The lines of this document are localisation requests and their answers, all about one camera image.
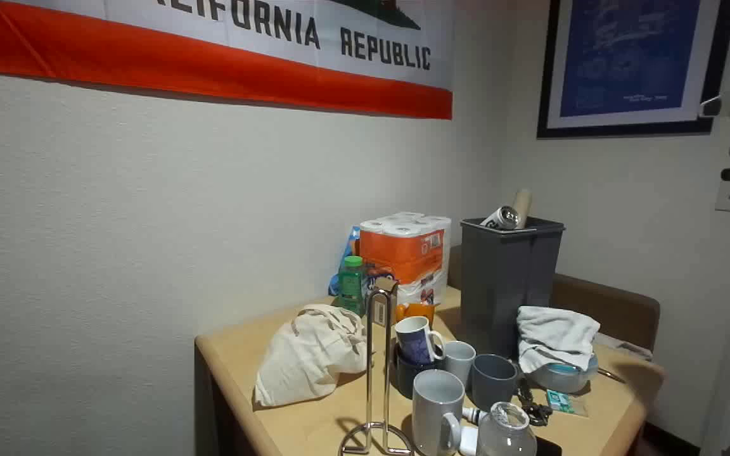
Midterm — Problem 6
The orange white paper towel pack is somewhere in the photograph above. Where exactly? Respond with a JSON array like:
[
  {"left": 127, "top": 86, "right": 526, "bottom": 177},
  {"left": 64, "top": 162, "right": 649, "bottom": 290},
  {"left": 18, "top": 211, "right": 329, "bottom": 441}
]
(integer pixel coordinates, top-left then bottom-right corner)
[{"left": 355, "top": 211, "right": 453, "bottom": 311}]

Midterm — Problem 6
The clear bowl with lid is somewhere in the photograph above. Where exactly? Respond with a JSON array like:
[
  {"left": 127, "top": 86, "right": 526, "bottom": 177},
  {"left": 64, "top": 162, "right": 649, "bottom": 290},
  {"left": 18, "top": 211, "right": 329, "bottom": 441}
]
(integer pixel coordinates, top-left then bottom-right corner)
[{"left": 525, "top": 353, "right": 601, "bottom": 399}]

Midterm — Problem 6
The small white mug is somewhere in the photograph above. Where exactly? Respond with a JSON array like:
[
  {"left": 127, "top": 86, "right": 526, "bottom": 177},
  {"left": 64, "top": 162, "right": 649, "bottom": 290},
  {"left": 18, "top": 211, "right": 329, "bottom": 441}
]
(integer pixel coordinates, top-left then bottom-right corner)
[{"left": 440, "top": 339, "right": 480, "bottom": 390}]

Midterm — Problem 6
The silver drink can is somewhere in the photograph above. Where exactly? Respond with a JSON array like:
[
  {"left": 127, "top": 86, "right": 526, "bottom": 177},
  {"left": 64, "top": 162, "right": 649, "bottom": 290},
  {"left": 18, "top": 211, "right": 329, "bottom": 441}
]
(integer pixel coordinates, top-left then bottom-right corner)
[{"left": 480, "top": 204, "right": 520, "bottom": 233}]

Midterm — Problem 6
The clear glass jar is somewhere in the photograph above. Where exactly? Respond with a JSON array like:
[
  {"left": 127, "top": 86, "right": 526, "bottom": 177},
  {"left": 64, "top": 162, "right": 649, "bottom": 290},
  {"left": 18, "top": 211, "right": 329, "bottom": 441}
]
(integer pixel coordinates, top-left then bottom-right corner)
[{"left": 474, "top": 399, "right": 543, "bottom": 456}]

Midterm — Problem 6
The green plastic bottle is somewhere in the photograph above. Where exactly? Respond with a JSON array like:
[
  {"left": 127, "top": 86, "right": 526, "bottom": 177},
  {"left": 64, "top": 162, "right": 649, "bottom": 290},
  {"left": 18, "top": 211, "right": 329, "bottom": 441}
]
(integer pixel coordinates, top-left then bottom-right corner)
[{"left": 333, "top": 253, "right": 369, "bottom": 317}]

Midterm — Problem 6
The black key bunch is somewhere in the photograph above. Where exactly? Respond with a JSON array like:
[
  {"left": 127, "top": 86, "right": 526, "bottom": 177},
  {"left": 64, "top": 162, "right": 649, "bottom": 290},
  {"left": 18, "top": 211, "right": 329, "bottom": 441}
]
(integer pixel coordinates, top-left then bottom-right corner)
[{"left": 515, "top": 382, "right": 556, "bottom": 428}]

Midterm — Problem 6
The blue spray bottle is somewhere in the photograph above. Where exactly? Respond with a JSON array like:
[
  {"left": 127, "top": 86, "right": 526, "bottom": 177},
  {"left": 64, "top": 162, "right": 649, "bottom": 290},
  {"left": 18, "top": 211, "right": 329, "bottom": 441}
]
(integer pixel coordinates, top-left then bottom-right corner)
[{"left": 325, "top": 223, "right": 364, "bottom": 299}]

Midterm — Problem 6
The framed blue poster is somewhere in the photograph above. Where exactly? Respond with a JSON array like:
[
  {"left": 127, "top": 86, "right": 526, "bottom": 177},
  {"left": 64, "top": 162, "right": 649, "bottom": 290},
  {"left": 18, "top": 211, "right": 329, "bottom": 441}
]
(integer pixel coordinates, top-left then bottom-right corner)
[{"left": 535, "top": 0, "right": 730, "bottom": 139}]

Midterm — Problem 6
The navy and white mug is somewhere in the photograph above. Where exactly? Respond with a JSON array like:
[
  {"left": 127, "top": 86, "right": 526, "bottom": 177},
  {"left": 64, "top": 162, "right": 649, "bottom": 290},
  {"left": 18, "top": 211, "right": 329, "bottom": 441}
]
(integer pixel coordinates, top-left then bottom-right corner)
[{"left": 393, "top": 315, "right": 448, "bottom": 368}]

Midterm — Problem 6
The grey plastic bin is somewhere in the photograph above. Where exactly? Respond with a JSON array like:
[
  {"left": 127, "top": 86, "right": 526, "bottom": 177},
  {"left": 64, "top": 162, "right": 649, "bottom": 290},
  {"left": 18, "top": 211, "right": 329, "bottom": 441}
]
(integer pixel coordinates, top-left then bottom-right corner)
[{"left": 459, "top": 216, "right": 567, "bottom": 362}]

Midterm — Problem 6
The teal small packet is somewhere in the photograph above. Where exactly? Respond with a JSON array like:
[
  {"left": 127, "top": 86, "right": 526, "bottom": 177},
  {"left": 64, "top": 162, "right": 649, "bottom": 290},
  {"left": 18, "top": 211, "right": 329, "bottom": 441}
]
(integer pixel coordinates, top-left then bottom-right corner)
[{"left": 544, "top": 387, "right": 580, "bottom": 417}]

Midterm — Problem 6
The large white mug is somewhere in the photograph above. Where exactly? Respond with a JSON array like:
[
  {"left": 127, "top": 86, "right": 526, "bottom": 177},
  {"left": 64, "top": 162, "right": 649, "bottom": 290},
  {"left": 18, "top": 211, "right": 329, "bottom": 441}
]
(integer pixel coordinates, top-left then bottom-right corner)
[{"left": 410, "top": 368, "right": 468, "bottom": 456}]

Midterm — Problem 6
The silver paper towel stand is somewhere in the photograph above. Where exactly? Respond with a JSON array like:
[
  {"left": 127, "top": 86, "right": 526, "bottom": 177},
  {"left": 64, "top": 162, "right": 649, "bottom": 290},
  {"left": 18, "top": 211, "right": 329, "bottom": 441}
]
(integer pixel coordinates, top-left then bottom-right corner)
[{"left": 334, "top": 273, "right": 422, "bottom": 456}]

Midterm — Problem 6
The California Republic flag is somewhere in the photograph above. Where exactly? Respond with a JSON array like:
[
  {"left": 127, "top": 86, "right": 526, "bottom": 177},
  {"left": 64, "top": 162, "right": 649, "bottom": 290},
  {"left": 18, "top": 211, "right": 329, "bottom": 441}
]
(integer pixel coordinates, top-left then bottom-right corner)
[{"left": 0, "top": 0, "right": 457, "bottom": 123}]

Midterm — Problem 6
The small white case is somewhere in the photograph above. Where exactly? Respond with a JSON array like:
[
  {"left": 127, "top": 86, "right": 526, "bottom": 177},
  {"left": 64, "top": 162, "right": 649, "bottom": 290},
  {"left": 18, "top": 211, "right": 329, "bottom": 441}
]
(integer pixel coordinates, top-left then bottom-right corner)
[{"left": 459, "top": 406, "right": 485, "bottom": 456}]

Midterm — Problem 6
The white crumpled cloth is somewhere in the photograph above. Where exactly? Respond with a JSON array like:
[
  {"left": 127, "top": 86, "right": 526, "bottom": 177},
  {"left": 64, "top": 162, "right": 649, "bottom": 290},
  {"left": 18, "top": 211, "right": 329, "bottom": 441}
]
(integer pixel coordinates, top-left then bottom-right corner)
[{"left": 515, "top": 304, "right": 604, "bottom": 375}]

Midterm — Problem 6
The small metal tool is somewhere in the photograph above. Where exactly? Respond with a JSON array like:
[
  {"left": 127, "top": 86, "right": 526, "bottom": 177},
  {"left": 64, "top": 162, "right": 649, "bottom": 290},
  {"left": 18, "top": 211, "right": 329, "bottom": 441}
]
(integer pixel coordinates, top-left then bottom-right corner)
[{"left": 595, "top": 362, "right": 628, "bottom": 386}]

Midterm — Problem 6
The dark grey mug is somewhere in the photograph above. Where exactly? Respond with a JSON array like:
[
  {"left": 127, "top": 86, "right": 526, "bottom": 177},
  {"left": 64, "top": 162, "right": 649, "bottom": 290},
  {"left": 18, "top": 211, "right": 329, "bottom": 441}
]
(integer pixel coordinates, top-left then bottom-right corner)
[{"left": 467, "top": 353, "right": 521, "bottom": 413}]

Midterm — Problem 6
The orange mug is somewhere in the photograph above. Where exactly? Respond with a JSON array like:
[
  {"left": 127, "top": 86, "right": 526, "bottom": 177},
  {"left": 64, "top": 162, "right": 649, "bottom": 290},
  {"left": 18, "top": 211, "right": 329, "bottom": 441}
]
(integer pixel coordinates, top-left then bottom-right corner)
[{"left": 393, "top": 299, "right": 438, "bottom": 327}]

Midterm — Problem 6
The cream cloth drawstring bag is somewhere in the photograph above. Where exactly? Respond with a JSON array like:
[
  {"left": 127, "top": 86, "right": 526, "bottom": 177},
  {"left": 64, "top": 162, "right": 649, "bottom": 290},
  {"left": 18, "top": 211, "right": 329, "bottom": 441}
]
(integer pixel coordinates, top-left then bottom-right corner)
[{"left": 254, "top": 303, "right": 372, "bottom": 410}]

